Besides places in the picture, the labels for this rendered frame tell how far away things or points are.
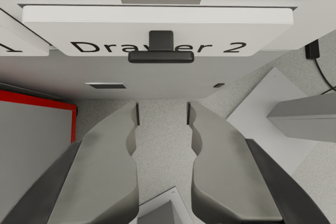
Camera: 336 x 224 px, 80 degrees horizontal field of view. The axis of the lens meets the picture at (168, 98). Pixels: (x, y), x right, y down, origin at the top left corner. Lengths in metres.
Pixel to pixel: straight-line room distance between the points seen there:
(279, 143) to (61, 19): 1.18
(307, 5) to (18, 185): 0.80
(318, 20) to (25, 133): 0.77
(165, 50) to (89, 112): 0.99
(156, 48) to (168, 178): 0.99
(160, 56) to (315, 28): 0.21
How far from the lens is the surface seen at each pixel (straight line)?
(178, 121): 1.13
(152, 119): 1.13
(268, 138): 1.24
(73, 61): 0.45
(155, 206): 1.19
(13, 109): 0.74
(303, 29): 0.34
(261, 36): 0.28
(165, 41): 0.23
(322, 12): 0.30
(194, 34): 0.25
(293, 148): 1.31
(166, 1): 0.23
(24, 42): 0.32
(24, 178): 0.81
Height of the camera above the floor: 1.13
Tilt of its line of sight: 83 degrees down
